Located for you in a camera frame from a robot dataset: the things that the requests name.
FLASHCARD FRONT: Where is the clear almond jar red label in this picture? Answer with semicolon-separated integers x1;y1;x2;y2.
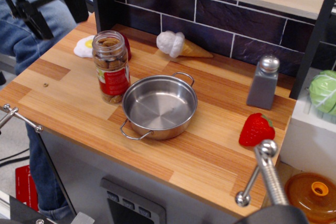
92;30;131;104

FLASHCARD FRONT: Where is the stainless steel pot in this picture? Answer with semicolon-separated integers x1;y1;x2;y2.
120;72;198;140

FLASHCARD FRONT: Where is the orange pot lid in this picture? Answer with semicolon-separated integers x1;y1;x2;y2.
285;173;335;223

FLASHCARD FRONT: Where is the toy fried egg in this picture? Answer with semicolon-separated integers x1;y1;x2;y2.
74;35;95;58

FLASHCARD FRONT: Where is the person in blue jeans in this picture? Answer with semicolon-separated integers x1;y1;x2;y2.
1;0;77;223

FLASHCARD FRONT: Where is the toy ice cream cone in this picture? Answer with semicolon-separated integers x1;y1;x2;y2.
156;31;213;58

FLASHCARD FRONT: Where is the red box on floor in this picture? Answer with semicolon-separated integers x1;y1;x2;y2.
15;165;38;211

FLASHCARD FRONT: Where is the grey oven control panel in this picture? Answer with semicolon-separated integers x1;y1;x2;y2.
100;178;166;224

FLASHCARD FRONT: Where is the grey shaker silver cap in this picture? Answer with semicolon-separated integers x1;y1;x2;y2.
246;56;280;110

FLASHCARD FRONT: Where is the red toy strawberry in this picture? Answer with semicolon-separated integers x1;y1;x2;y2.
239;113;275;146

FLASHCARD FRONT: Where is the green toy cabbage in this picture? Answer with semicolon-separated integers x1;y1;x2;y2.
309;70;335;116

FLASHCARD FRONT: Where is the black upright post left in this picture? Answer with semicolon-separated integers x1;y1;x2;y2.
89;0;127;34

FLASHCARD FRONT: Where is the black upright post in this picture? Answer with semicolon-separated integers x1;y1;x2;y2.
289;0;335;100
89;0;127;34

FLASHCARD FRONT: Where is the black cable on floor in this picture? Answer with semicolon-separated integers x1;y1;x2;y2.
0;147;30;167

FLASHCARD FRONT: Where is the black upright post right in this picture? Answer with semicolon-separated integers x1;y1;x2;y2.
289;0;335;100

